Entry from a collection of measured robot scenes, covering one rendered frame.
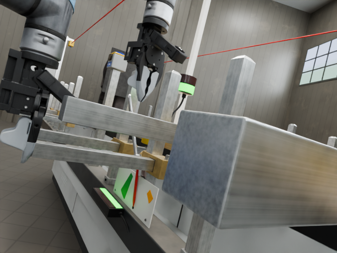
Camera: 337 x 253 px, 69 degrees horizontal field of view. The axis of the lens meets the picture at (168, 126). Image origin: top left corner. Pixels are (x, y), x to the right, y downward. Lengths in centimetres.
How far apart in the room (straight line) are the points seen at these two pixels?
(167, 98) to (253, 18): 861
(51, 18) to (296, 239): 67
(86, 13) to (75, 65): 158
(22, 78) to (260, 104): 842
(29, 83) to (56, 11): 14
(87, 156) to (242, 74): 37
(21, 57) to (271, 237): 65
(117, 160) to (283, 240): 42
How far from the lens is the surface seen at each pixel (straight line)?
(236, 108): 49
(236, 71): 50
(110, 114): 31
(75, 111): 30
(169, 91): 68
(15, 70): 54
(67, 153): 56
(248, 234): 71
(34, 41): 53
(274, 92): 904
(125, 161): 61
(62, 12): 55
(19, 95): 53
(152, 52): 65
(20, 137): 54
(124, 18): 829
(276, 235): 66
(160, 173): 62
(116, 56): 115
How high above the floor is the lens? 95
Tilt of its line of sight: level
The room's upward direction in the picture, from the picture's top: 14 degrees clockwise
